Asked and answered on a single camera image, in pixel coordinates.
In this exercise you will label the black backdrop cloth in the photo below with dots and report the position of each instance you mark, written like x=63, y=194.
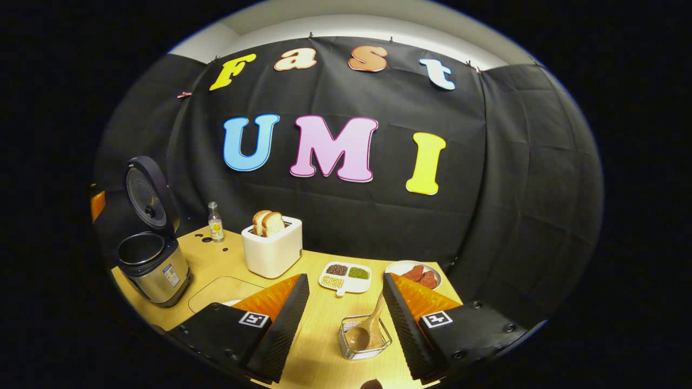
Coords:
x=324, y=216

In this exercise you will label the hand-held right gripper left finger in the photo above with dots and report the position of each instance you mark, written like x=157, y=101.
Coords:
x=286, y=329

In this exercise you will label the white divided dish of beans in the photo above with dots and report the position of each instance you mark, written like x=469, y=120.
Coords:
x=346, y=280

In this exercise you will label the dark grey rice cooker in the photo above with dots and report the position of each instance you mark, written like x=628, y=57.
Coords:
x=159, y=275

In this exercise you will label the glass bottle with yellow label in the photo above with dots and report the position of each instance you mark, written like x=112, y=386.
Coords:
x=216, y=229

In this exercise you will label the white toaster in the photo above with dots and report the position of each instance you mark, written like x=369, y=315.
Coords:
x=270, y=254

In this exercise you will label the white round plate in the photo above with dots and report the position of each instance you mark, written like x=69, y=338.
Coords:
x=397, y=267

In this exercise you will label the bread slice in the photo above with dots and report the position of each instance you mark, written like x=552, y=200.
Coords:
x=273, y=224
x=258, y=221

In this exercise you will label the wooden spoon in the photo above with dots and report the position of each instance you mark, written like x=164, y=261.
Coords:
x=358, y=337

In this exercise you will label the red meat piece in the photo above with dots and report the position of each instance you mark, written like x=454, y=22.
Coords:
x=428, y=280
x=413, y=273

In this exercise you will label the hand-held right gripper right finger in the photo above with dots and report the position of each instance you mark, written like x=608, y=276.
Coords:
x=411, y=335

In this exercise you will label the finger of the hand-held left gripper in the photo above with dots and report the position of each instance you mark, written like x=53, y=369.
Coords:
x=98, y=205

